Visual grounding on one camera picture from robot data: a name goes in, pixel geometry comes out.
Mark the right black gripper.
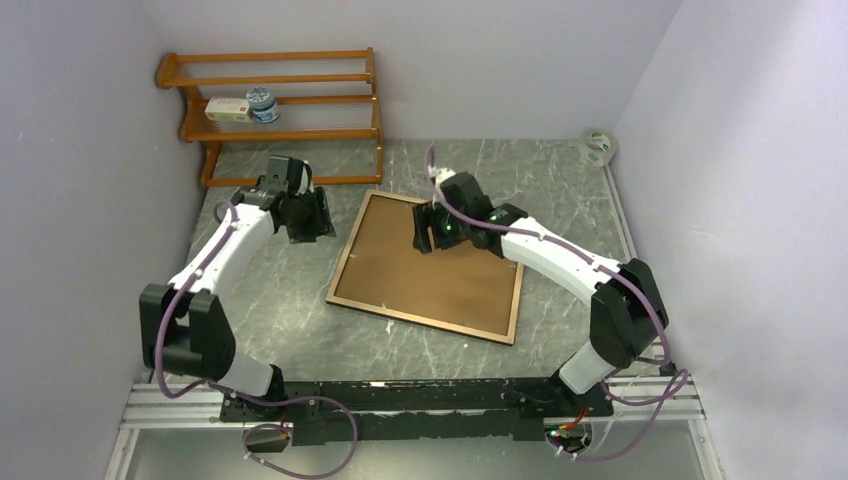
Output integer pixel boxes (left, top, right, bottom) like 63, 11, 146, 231
411, 199, 469, 256

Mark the wooden picture frame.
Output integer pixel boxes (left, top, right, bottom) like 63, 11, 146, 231
325, 190, 526, 346

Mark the brown cardboard backing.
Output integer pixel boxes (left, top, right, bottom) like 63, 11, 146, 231
333, 196, 519, 338

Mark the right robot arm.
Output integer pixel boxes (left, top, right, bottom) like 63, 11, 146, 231
413, 167, 668, 415

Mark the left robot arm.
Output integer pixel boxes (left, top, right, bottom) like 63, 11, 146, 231
139, 155, 335, 420

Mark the wooden shelf rack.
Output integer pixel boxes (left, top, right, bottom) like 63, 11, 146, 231
155, 47, 385, 188

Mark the blue white jar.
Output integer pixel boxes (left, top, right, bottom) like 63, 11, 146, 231
246, 86, 279, 124

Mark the white red box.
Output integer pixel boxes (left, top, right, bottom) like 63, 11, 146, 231
204, 97, 252, 123

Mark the clear tape roll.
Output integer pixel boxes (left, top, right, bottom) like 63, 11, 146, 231
577, 129, 619, 168

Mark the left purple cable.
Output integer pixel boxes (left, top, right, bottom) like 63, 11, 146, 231
152, 198, 360, 480

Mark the purple cable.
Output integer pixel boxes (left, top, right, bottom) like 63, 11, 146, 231
152, 198, 360, 480
425, 142, 690, 463

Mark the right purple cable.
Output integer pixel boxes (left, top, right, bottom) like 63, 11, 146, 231
425, 142, 690, 463

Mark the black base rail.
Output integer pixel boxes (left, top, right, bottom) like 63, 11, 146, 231
220, 377, 614, 446

